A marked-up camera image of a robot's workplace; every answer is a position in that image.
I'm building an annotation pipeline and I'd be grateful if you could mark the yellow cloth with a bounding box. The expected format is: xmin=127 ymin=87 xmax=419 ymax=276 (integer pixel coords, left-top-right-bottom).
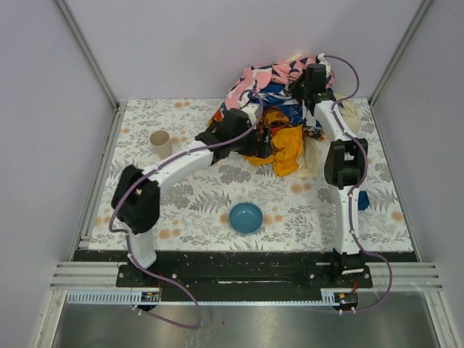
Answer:
xmin=244 ymin=107 xmax=303 ymax=177

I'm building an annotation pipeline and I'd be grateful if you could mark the pink patterned cloth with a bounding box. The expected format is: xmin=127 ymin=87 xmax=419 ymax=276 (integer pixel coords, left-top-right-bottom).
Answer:
xmin=220 ymin=54 xmax=319 ymax=113

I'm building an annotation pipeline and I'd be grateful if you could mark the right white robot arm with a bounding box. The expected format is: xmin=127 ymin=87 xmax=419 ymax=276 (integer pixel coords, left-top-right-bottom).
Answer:
xmin=291 ymin=63 xmax=372 ymax=288

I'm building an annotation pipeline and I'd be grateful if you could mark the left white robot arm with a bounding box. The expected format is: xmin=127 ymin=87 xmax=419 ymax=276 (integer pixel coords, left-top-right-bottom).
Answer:
xmin=109 ymin=104 xmax=262 ymax=270

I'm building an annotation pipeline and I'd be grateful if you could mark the orange black patterned cloth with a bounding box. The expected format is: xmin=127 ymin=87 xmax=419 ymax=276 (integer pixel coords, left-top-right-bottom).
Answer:
xmin=206 ymin=108 xmax=291 ymax=160

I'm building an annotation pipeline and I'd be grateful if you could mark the blue white patterned cloth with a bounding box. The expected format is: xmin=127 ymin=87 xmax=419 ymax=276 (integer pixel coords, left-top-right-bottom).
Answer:
xmin=259 ymin=83 xmax=323 ymax=141

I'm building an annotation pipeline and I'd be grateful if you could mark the cream cloth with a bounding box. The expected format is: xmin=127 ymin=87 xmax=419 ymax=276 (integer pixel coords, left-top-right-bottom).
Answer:
xmin=284 ymin=52 xmax=362 ymax=178

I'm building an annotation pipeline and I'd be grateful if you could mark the floral table mat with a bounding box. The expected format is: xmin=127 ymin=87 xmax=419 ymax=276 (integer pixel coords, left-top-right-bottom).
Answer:
xmin=88 ymin=98 xmax=413 ymax=252

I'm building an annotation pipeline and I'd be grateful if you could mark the blue bowl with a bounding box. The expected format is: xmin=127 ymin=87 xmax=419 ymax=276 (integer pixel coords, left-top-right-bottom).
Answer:
xmin=228 ymin=202 xmax=264 ymax=236

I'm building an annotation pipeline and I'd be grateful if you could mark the beige cup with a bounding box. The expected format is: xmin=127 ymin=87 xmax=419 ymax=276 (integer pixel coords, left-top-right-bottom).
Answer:
xmin=149 ymin=130 xmax=173 ymax=159

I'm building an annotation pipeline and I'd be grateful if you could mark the blue cube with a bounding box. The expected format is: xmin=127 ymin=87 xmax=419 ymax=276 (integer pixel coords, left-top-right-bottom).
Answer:
xmin=357 ymin=191 xmax=370 ymax=211

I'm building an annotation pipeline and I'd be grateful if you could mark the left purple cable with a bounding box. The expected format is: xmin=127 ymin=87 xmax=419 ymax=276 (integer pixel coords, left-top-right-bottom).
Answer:
xmin=108 ymin=90 xmax=265 ymax=269

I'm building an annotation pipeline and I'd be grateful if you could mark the purple cable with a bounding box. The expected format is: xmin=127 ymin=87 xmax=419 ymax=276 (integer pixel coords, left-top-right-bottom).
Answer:
xmin=108 ymin=90 xmax=265 ymax=269
xmin=318 ymin=54 xmax=394 ymax=291

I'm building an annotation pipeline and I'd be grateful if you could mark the right aluminium frame post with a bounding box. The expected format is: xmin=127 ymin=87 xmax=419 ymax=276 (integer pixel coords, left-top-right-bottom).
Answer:
xmin=368 ymin=0 xmax=434 ymax=106

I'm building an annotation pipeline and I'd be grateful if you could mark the aluminium frame post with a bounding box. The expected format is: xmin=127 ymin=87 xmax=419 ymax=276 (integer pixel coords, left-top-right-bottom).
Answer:
xmin=368 ymin=0 xmax=434 ymax=106
xmin=54 ymin=0 xmax=120 ymax=109

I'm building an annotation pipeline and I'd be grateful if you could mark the left aluminium frame post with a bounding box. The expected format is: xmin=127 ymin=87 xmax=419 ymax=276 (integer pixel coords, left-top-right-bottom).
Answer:
xmin=54 ymin=0 xmax=120 ymax=109

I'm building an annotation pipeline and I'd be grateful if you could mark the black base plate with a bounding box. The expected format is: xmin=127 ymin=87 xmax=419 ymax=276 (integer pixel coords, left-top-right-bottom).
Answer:
xmin=73 ymin=250 xmax=418 ymax=302

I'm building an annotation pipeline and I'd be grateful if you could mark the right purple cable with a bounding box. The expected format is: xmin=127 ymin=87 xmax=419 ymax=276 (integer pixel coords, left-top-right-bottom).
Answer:
xmin=318 ymin=54 xmax=394 ymax=291

